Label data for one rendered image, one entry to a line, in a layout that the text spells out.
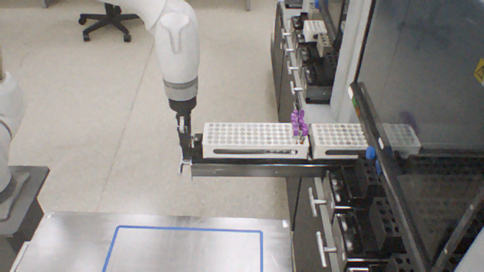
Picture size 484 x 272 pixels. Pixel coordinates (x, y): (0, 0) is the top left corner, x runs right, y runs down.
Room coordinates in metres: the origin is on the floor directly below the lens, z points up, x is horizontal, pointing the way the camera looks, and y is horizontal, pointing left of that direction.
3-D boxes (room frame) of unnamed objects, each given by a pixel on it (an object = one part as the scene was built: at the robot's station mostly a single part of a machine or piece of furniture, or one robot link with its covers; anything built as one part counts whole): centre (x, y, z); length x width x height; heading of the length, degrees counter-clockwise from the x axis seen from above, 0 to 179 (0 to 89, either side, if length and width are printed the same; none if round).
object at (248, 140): (0.88, -0.04, 0.83); 0.30 x 0.10 x 0.06; 91
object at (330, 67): (1.29, -0.31, 0.85); 0.12 x 0.02 x 0.06; 1
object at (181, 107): (0.88, 0.16, 0.96); 0.08 x 0.07 x 0.09; 1
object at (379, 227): (0.58, -0.33, 0.85); 0.12 x 0.02 x 0.06; 0
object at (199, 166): (0.88, -0.17, 0.78); 0.73 x 0.14 x 0.09; 91
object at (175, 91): (0.88, 0.16, 1.03); 0.09 x 0.09 x 0.06
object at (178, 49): (0.89, 0.16, 1.14); 0.13 x 0.11 x 0.16; 7
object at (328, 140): (0.88, -0.35, 0.83); 0.30 x 0.10 x 0.06; 91
